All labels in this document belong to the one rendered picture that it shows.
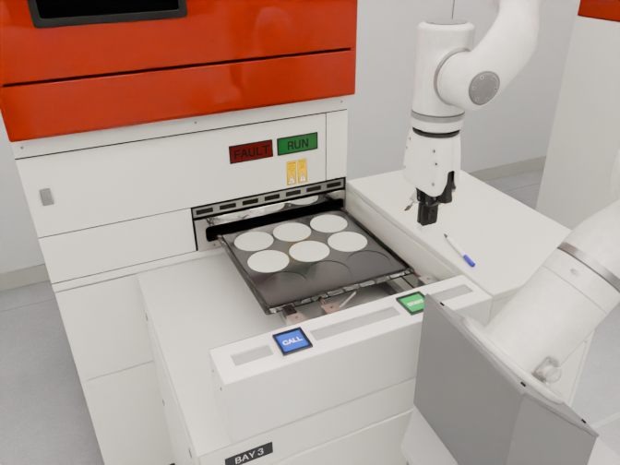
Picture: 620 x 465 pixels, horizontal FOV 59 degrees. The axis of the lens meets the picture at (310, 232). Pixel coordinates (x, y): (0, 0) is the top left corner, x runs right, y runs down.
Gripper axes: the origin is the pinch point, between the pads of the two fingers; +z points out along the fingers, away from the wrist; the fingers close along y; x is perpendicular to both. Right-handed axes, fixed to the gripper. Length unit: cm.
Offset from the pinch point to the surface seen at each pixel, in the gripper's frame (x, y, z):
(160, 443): -49, -59, 97
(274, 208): -7, -57, 23
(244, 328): -28, -25, 34
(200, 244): -29, -57, 29
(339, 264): -2.3, -28.7, 26.4
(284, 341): -27.4, -1.2, 19.9
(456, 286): 10.8, -2.3, 20.4
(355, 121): 101, -207, 57
